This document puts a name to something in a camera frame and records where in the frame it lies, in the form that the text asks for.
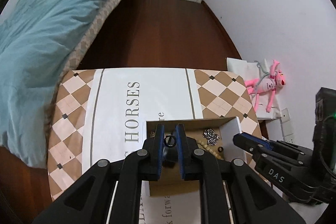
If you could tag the grey clothes hanger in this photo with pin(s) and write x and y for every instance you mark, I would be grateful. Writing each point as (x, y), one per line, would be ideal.
(262, 78)

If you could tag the pink plush toy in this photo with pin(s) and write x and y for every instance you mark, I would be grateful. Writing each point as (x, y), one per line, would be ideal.
(267, 85)

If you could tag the checked printed tablecloth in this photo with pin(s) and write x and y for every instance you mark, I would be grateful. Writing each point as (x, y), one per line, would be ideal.
(118, 113)

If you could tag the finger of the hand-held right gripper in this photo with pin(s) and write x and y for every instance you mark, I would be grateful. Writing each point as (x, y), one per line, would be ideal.
(288, 146)
(245, 141)

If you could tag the bed with patterned mattress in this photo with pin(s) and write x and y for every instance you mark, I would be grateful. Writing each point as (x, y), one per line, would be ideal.
(105, 11)

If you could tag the cardboard box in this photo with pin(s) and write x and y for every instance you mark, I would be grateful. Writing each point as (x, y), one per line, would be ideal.
(231, 129)

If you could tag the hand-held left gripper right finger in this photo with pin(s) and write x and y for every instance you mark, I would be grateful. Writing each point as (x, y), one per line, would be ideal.
(181, 150)

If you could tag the teal duvet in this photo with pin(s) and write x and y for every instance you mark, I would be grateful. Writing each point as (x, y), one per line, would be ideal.
(39, 43)

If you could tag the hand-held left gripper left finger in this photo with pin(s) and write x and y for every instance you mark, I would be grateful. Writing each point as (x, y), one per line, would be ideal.
(158, 150)

